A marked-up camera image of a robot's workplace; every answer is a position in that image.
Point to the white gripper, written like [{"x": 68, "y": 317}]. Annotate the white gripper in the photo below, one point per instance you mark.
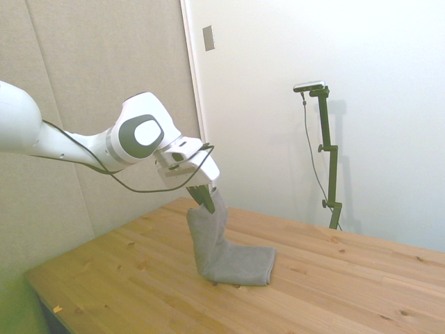
[{"x": 205, "y": 170}]

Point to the grey textured towel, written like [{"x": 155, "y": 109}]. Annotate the grey textured towel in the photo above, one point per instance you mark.
[{"x": 236, "y": 266}]

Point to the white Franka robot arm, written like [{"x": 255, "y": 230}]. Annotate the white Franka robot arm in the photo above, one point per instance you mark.
[{"x": 21, "y": 121}]

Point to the small yellow tape scrap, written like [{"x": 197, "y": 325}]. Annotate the small yellow tape scrap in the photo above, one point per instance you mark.
[{"x": 57, "y": 308}]

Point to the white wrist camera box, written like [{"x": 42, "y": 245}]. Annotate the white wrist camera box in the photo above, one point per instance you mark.
[{"x": 184, "y": 149}]

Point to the white vertical wall trim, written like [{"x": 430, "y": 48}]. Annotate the white vertical wall trim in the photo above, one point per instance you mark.
[{"x": 193, "y": 69}]

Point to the dark green camera stand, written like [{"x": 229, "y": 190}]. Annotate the dark green camera stand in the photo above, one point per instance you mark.
[{"x": 330, "y": 163}]

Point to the grey exterior camera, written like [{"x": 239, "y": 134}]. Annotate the grey exterior camera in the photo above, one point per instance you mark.
[{"x": 309, "y": 86}]

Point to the grey wall plate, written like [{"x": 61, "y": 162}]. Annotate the grey wall plate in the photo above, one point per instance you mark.
[{"x": 208, "y": 38}]

